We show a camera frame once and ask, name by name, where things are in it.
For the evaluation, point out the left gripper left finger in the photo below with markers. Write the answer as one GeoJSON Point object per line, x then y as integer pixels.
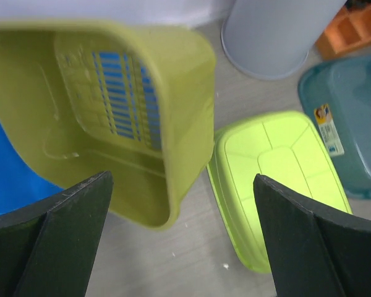
{"type": "Point", "coordinates": [48, 248]}

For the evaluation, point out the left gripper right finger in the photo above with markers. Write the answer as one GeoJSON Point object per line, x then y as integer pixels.
{"type": "Point", "coordinates": [313, 249]}

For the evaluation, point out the blue plastic tub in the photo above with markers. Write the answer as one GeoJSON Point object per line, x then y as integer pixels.
{"type": "Point", "coordinates": [19, 184]}

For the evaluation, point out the yellow-green plastic tub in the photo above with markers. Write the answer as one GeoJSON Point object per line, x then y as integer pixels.
{"type": "Point", "coordinates": [284, 146]}

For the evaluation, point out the olive perforated plastic tub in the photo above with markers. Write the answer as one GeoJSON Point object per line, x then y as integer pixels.
{"type": "Point", "coordinates": [82, 96]}

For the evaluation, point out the green plastic tub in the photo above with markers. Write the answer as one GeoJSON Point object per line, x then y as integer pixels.
{"type": "Point", "coordinates": [336, 96]}

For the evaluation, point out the light grey round bucket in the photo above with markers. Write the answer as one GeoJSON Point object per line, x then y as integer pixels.
{"type": "Point", "coordinates": [270, 39]}

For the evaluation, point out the orange compartment tray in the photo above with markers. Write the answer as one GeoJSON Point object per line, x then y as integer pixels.
{"type": "Point", "coordinates": [349, 31]}

